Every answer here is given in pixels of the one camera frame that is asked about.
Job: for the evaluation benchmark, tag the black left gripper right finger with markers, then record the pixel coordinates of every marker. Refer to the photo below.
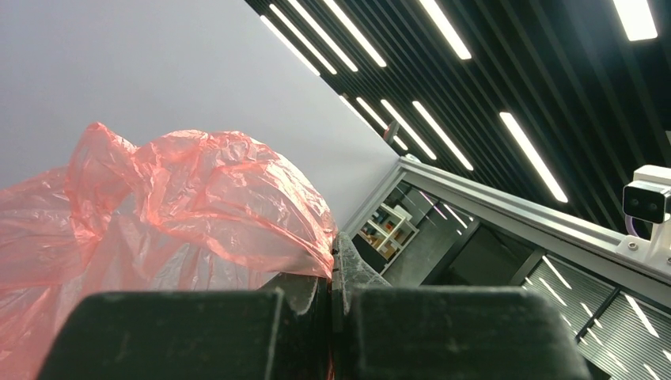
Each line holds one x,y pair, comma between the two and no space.
442,332

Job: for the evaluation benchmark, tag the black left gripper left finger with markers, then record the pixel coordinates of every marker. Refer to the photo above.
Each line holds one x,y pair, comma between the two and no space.
278,331

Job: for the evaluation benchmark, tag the red plastic trash bag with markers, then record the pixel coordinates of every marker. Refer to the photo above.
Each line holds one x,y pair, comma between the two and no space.
188,211

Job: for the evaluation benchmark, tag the white shelf unit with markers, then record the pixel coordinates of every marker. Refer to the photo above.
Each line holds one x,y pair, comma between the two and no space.
389,231

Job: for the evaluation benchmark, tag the overhead camera on frame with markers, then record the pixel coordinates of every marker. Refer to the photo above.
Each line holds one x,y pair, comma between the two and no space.
647,198

